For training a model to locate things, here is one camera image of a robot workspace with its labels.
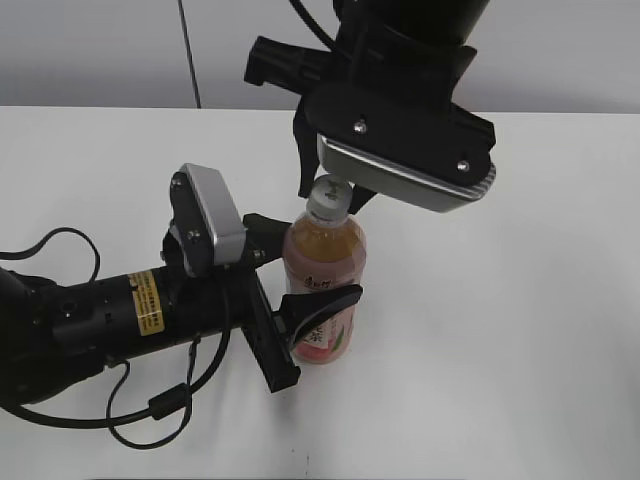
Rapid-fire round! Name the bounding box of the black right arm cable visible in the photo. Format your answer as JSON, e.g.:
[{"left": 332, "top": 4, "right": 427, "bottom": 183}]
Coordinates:
[{"left": 288, "top": 0, "right": 341, "bottom": 54}]

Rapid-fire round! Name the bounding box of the white bottle cap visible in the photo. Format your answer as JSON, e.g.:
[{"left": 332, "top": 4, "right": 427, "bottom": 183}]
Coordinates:
[{"left": 306, "top": 174, "right": 353, "bottom": 223}]

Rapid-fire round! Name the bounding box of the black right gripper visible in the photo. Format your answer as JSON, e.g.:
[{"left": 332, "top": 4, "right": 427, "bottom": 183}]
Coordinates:
[{"left": 244, "top": 19, "right": 477, "bottom": 213}]

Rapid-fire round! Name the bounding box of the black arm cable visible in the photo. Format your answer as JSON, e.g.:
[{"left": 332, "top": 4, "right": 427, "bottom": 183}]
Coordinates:
[
  {"left": 0, "top": 227, "right": 232, "bottom": 448},
  {"left": 288, "top": 0, "right": 341, "bottom": 54}
]

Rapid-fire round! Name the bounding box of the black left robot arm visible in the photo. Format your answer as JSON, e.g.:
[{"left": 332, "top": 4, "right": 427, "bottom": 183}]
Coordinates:
[{"left": 1, "top": 214, "right": 362, "bottom": 406}]

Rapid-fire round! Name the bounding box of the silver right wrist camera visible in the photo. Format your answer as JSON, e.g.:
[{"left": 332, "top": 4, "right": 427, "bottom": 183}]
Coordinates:
[{"left": 304, "top": 83, "right": 497, "bottom": 213}]

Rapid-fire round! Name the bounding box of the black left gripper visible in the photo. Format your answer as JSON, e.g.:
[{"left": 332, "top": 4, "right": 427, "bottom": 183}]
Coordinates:
[{"left": 162, "top": 213, "right": 363, "bottom": 392}]

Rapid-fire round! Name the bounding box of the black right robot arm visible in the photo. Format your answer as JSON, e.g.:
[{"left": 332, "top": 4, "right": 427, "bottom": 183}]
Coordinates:
[{"left": 244, "top": 1, "right": 496, "bottom": 213}]

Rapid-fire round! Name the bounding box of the peach oolong tea bottle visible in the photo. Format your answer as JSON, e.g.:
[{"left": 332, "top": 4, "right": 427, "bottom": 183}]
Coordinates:
[{"left": 283, "top": 213, "right": 366, "bottom": 364}]

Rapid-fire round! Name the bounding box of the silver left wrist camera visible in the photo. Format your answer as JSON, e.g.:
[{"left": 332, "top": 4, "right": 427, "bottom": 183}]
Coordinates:
[{"left": 170, "top": 163, "right": 246, "bottom": 278}]

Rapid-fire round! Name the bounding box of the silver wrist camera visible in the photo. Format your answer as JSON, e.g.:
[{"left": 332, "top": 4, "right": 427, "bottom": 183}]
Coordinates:
[
  {"left": 304, "top": 83, "right": 497, "bottom": 213},
  {"left": 170, "top": 163, "right": 246, "bottom": 278}
]

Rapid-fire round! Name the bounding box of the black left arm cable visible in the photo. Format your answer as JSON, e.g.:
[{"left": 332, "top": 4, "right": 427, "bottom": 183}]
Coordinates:
[{"left": 0, "top": 227, "right": 232, "bottom": 448}]

